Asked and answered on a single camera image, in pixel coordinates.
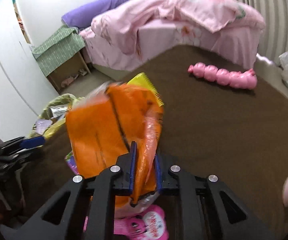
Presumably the wooden nightstand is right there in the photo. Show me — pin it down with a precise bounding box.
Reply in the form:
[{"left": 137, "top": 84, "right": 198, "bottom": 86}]
[{"left": 47, "top": 52, "right": 90, "bottom": 92}]

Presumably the purple pillow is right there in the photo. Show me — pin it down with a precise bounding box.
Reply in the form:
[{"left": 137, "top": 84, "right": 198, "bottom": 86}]
[{"left": 62, "top": 0, "right": 128, "bottom": 29}]

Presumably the pink cartoon blister pack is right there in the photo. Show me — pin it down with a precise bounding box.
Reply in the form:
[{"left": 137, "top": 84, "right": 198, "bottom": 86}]
[{"left": 114, "top": 204, "right": 169, "bottom": 239}]

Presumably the pink floral duvet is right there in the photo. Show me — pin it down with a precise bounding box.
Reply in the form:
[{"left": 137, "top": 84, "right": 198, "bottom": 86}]
[{"left": 91, "top": 0, "right": 266, "bottom": 55}]

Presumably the clear lilac plastic tray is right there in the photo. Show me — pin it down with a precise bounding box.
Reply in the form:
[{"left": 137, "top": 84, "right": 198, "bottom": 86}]
[{"left": 35, "top": 119, "right": 52, "bottom": 135}]

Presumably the yellow trash bag bin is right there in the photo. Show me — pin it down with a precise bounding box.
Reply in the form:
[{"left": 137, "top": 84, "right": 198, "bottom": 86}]
[{"left": 28, "top": 93, "right": 81, "bottom": 140}]

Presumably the pink slipper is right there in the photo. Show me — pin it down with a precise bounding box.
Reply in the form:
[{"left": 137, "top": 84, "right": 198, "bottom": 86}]
[{"left": 61, "top": 76, "right": 75, "bottom": 88}]

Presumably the orange snack bag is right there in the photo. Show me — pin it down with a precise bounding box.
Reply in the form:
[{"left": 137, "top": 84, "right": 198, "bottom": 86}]
[{"left": 65, "top": 83, "right": 163, "bottom": 218}]

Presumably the pink floral bed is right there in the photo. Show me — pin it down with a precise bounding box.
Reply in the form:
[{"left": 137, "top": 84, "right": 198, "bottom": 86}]
[{"left": 78, "top": 0, "right": 266, "bottom": 81}]

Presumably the green checked cloth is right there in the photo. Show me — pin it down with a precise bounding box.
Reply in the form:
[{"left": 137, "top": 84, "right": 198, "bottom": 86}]
[{"left": 31, "top": 25, "right": 85, "bottom": 77}]

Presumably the yellow red snack bag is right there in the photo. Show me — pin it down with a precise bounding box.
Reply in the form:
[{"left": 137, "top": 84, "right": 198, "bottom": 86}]
[{"left": 127, "top": 72, "right": 164, "bottom": 107}]

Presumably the white sneaker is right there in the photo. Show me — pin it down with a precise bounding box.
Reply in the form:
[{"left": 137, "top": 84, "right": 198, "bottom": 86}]
[{"left": 78, "top": 68, "right": 88, "bottom": 76}]

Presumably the colourful cartoon snack bag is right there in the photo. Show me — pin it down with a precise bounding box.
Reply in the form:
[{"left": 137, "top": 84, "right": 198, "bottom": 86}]
[{"left": 64, "top": 151, "right": 79, "bottom": 175}]

